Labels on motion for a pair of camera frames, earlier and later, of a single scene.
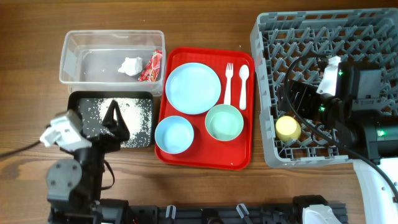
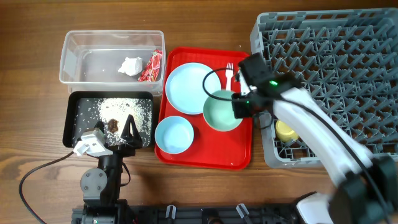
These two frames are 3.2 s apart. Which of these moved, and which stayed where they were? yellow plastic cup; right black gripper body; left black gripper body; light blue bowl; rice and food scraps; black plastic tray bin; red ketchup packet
Moved: right black gripper body; left black gripper body
Stayed: yellow plastic cup; rice and food scraps; black plastic tray bin; light blue bowl; red ketchup packet
